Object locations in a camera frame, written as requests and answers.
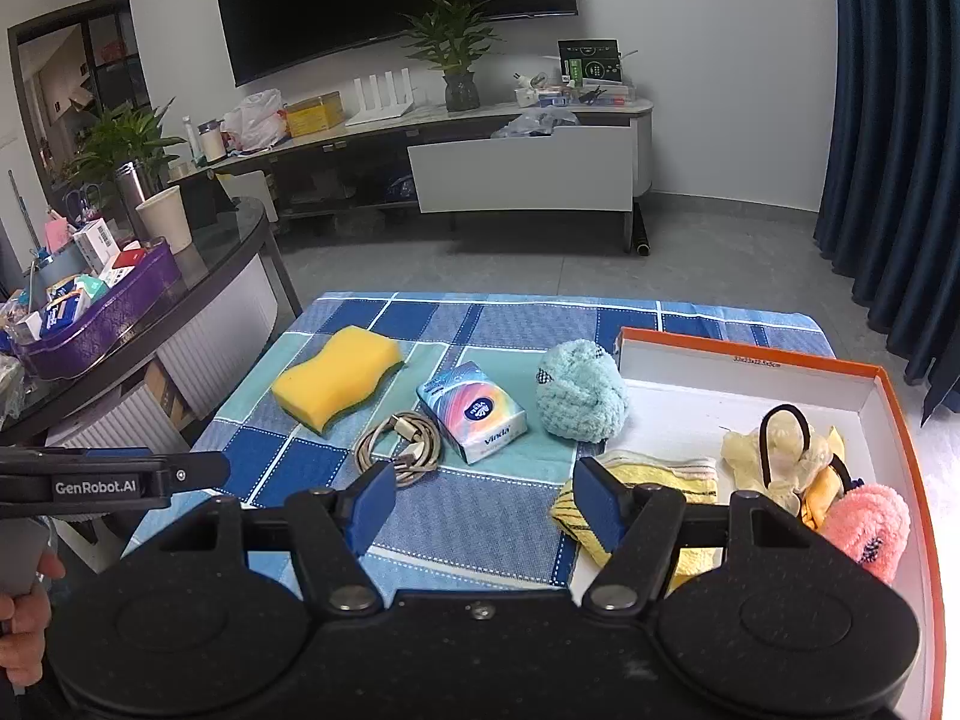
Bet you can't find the pile of small boxes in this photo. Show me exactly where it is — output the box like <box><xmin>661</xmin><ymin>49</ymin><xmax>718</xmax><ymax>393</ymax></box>
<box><xmin>15</xmin><ymin>217</ymin><xmax>151</xmax><ymax>346</ymax></box>

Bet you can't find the white paper cup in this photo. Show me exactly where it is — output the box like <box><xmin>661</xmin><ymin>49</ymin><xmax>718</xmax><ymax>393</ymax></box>
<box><xmin>135</xmin><ymin>185</ymin><xmax>194</xmax><ymax>254</ymax></box>

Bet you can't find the dark glass vase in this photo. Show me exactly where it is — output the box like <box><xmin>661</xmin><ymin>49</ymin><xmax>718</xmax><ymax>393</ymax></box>
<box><xmin>444</xmin><ymin>71</ymin><xmax>481</xmax><ymax>112</ymax></box>

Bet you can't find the orange white box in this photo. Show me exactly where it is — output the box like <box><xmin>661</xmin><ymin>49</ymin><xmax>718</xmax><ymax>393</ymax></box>
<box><xmin>574</xmin><ymin>328</ymin><xmax>944</xmax><ymax>720</ymax></box>

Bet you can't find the yellow striped towel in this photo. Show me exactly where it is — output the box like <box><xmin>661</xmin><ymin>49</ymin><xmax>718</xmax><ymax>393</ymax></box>
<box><xmin>550</xmin><ymin>450</ymin><xmax>719</xmax><ymax>590</ymax></box>

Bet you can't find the black green box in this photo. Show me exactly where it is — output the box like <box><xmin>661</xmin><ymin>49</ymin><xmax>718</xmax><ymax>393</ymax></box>
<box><xmin>557</xmin><ymin>39</ymin><xmax>623</xmax><ymax>87</ymax></box>

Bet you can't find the cream lace hair scrunchie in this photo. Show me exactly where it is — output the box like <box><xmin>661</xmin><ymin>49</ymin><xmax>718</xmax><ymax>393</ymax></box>
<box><xmin>721</xmin><ymin>403</ymin><xmax>837</xmax><ymax>515</ymax></box>

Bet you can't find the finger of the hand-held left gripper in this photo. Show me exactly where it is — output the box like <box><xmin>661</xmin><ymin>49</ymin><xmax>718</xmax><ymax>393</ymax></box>
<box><xmin>146</xmin><ymin>451</ymin><xmax>231</xmax><ymax>500</ymax></box>
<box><xmin>0</xmin><ymin>446</ymin><xmax>158</xmax><ymax>467</ymax></box>

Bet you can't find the pink fuzzy scrunchie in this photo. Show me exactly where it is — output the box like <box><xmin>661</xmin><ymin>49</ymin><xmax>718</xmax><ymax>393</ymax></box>
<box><xmin>819</xmin><ymin>484</ymin><xmax>911</xmax><ymax>584</ymax></box>

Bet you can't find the grey coiled charging cable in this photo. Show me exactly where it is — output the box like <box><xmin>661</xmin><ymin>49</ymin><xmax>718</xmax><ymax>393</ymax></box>
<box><xmin>354</xmin><ymin>411</ymin><xmax>445</xmax><ymax>490</ymax></box>

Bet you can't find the yellow sponge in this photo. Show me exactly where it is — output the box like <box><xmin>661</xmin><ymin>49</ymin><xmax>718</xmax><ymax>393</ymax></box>
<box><xmin>271</xmin><ymin>325</ymin><xmax>406</xmax><ymax>436</ymax></box>

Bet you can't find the white television cabinet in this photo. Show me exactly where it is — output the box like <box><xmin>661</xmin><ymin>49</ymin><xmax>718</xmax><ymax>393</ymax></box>
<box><xmin>169</xmin><ymin>86</ymin><xmax>655</xmax><ymax>252</ymax></box>

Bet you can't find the leafy table plant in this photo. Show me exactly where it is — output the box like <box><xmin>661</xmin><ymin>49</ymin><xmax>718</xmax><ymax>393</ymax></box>
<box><xmin>52</xmin><ymin>97</ymin><xmax>188</xmax><ymax>196</ymax></box>

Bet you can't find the teal fuzzy scrunchie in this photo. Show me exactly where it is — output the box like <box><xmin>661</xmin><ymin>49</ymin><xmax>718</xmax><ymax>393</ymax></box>
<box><xmin>536</xmin><ymin>340</ymin><xmax>629</xmax><ymax>440</ymax></box>

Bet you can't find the crumpled clear plastic bag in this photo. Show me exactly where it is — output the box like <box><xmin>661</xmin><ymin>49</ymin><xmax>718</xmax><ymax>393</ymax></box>
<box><xmin>491</xmin><ymin>109</ymin><xmax>580</xmax><ymax>140</ymax></box>

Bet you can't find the white cabinet drawer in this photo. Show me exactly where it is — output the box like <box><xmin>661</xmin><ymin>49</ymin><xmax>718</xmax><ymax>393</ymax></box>
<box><xmin>407</xmin><ymin>124</ymin><xmax>635</xmax><ymax>215</ymax></box>

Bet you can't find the dark blue curtain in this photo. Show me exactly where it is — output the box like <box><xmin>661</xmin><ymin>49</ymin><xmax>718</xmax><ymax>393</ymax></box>
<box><xmin>814</xmin><ymin>0</ymin><xmax>960</xmax><ymax>421</ymax></box>

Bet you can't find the person's left hand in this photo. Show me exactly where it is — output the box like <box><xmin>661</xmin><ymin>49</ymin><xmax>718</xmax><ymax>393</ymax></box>
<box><xmin>0</xmin><ymin>549</ymin><xmax>67</xmax><ymax>691</ymax></box>

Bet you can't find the white plastic bag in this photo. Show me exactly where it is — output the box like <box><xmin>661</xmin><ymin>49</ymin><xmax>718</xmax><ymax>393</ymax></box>
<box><xmin>223</xmin><ymin>88</ymin><xmax>290</xmax><ymax>151</ymax></box>

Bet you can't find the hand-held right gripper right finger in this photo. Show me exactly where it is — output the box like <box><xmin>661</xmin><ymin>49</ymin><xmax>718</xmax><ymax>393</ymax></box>
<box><xmin>571</xmin><ymin>456</ymin><xmax>812</xmax><ymax>613</ymax></box>

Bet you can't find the stainless steel bottle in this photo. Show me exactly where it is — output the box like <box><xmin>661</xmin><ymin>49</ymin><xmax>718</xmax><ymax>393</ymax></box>
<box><xmin>112</xmin><ymin>160</ymin><xmax>162</xmax><ymax>241</ymax></box>

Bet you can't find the yellow box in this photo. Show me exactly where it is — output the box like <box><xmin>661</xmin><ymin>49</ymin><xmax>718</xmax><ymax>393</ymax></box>
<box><xmin>285</xmin><ymin>92</ymin><xmax>344</xmax><ymax>137</ymax></box>

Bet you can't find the black wall television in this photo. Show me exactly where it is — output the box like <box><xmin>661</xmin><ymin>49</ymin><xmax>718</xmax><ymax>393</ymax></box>
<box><xmin>208</xmin><ymin>0</ymin><xmax>580</xmax><ymax>88</ymax></box>

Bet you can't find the blue plaid cloth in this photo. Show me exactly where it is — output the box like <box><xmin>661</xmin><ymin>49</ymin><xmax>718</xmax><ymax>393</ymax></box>
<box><xmin>124</xmin><ymin>291</ymin><xmax>837</xmax><ymax>593</ymax></box>

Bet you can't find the colourful tissue pack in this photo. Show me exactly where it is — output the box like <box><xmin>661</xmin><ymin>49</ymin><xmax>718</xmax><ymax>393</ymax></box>
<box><xmin>416</xmin><ymin>360</ymin><xmax>528</xmax><ymax>464</ymax></box>

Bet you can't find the green bamboo plant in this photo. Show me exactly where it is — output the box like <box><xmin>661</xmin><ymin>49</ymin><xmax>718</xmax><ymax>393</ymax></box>
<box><xmin>397</xmin><ymin>0</ymin><xmax>507</xmax><ymax>80</ymax></box>

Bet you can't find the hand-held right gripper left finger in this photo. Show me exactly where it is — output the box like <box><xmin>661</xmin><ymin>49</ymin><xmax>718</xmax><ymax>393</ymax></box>
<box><xmin>161</xmin><ymin>459</ymin><xmax>398</xmax><ymax>613</ymax></box>

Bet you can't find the clear tray of small items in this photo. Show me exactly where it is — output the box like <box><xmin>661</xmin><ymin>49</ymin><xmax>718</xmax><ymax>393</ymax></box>
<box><xmin>514</xmin><ymin>75</ymin><xmax>638</xmax><ymax>110</ymax></box>

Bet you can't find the glass top table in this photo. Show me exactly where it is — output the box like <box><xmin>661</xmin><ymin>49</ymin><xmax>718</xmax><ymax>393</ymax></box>
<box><xmin>0</xmin><ymin>195</ymin><xmax>305</xmax><ymax>447</ymax></box>

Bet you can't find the purple tray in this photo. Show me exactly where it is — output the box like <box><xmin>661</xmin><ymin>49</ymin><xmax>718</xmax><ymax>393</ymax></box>
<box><xmin>15</xmin><ymin>236</ymin><xmax>185</xmax><ymax>382</ymax></box>

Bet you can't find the yellow bow hair tie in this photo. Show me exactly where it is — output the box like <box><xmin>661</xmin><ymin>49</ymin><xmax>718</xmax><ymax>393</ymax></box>
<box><xmin>799</xmin><ymin>424</ymin><xmax>863</xmax><ymax>530</ymax></box>

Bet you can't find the white router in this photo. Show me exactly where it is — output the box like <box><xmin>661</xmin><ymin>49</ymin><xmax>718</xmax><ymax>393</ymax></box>
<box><xmin>345</xmin><ymin>73</ymin><xmax>415</xmax><ymax>127</ymax></box>

